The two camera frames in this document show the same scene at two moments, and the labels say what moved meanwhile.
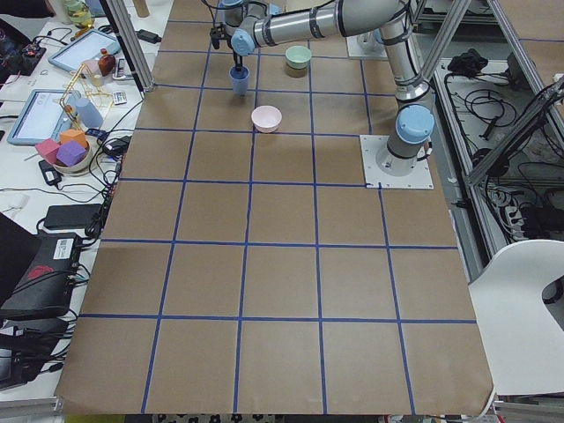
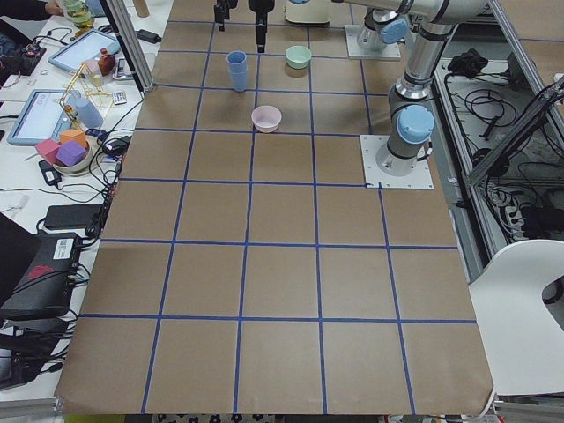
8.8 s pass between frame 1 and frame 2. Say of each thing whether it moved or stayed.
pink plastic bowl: stayed
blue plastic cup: stayed
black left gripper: moved
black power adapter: stayed
